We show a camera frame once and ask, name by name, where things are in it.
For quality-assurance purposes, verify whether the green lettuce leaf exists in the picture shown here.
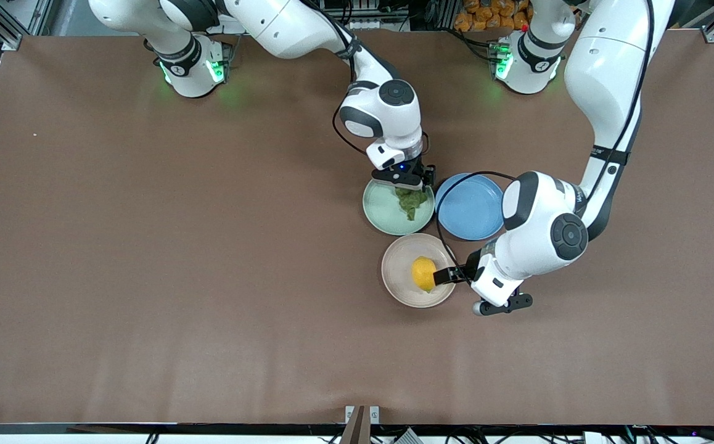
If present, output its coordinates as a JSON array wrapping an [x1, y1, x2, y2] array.
[[395, 187, 429, 221]]

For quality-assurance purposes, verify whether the yellow lemon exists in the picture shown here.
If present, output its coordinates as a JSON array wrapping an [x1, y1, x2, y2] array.
[[411, 256, 438, 293]]

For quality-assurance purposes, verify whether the blue plate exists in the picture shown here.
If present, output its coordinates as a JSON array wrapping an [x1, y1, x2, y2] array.
[[435, 173, 506, 241]]

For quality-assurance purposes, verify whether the pale green plate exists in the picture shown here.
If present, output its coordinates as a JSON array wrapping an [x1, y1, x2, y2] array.
[[362, 178, 436, 236]]

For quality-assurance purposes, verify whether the beige plate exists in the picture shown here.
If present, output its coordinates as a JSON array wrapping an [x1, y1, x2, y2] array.
[[381, 233, 458, 308]]

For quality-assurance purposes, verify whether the grey electronics rack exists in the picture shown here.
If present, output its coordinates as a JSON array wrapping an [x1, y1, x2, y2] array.
[[323, 0, 411, 31]]

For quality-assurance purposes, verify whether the bag of orange snacks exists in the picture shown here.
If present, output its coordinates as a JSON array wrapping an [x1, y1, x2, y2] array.
[[454, 0, 531, 33]]

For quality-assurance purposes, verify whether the dark upright pole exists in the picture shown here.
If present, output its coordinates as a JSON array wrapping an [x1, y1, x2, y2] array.
[[339, 405, 366, 444]]

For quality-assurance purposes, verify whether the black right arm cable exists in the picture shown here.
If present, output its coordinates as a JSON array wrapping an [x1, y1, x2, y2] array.
[[305, 0, 373, 157]]

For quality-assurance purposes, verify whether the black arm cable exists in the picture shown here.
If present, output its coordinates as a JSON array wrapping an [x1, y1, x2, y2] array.
[[435, 0, 656, 286], [305, 0, 373, 157]]

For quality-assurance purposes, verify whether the black base cable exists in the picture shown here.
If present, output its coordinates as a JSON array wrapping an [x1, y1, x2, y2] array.
[[453, 27, 507, 63]]

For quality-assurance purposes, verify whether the small metal table bracket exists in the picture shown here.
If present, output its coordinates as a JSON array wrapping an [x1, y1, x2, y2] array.
[[345, 405, 380, 425]]

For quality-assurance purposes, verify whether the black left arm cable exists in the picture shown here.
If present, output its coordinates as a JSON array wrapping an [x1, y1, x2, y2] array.
[[435, 0, 656, 286]]

